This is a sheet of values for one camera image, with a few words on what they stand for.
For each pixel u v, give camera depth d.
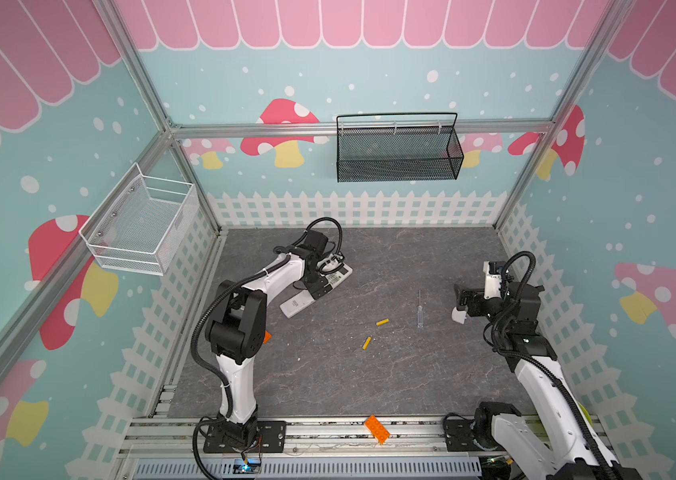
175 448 0.74
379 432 0.74
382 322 0.94
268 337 0.91
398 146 0.94
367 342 0.90
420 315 0.94
